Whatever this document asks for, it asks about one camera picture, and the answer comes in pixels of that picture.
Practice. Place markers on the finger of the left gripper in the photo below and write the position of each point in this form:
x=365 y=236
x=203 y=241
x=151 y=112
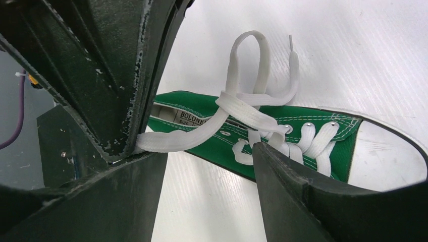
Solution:
x=101 y=60

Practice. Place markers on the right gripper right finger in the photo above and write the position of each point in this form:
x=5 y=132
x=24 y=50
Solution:
x=300 y=204

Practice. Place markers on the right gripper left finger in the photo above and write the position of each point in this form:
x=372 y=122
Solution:
x=117 y=204

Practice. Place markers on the white shoelace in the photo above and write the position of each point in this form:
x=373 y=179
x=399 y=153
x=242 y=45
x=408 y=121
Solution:
x=244 y=107

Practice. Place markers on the green canvas sneaker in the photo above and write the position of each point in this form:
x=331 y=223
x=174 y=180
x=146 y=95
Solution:
x=362 y=153

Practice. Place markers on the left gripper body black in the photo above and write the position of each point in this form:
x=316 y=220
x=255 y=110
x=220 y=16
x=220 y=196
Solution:
x=51 y=148

